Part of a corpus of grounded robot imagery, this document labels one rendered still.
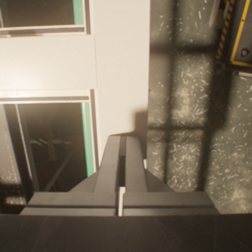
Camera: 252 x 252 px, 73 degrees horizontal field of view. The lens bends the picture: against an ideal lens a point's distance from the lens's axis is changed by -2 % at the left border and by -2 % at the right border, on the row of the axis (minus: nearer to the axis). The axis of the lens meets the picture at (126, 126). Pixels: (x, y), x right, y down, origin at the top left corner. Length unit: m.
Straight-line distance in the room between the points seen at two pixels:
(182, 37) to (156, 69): 0.23
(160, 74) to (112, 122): 0.96
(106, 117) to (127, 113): 0.02
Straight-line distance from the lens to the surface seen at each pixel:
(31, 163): 0.70
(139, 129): 0.16
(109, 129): 0.16
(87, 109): 0.23
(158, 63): 1.10
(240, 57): 0.90
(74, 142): 1.17
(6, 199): 0.78
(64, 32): 0.22
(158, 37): 1.11
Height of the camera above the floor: 1.08
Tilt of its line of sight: 73 degrees down
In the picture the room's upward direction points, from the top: 179 degrees counter-clockwise
